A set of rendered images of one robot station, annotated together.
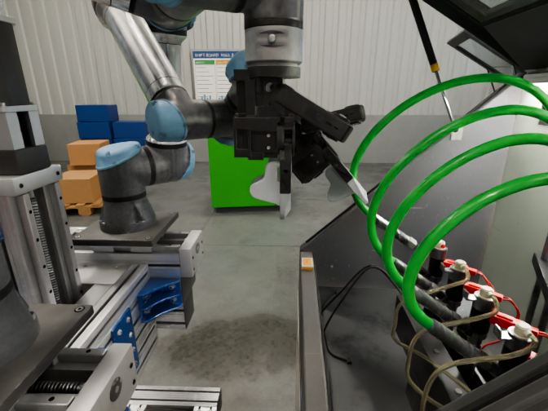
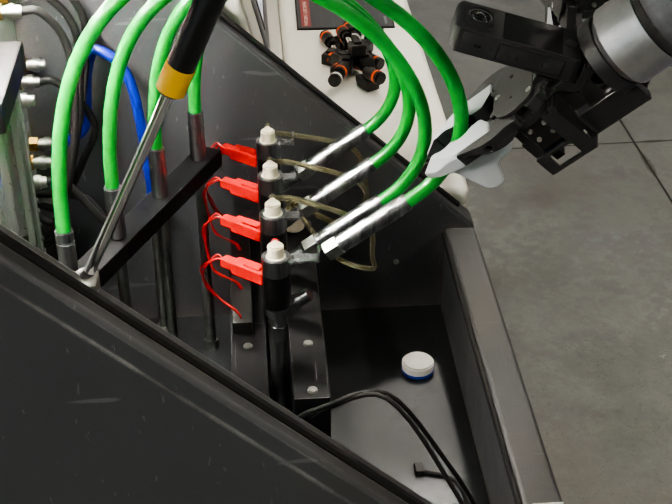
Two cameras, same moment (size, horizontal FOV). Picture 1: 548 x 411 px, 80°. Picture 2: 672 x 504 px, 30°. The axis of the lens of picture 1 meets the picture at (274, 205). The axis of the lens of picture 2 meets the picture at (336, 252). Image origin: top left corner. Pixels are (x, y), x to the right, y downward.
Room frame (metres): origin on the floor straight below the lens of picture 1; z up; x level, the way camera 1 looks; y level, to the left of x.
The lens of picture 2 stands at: (1.59, -0.40, 1.79)
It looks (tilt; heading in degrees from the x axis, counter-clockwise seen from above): 33 degrees down; 172
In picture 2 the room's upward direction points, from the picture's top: straight up
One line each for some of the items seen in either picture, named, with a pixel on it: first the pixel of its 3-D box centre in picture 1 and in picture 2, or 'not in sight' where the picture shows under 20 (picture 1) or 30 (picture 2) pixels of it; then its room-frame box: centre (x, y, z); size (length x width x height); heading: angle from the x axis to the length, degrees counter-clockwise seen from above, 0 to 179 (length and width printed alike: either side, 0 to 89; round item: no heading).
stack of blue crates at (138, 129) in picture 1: (117, 137); not in sight; (6.47, 3.05, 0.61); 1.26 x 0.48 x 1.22; 88
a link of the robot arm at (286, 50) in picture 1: (273, 50); not in sight; (0.47, 0.00, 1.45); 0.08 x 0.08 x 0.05
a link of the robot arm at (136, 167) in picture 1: (123, 167); not in sight; (0.90, 0.42, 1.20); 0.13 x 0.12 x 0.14; 133
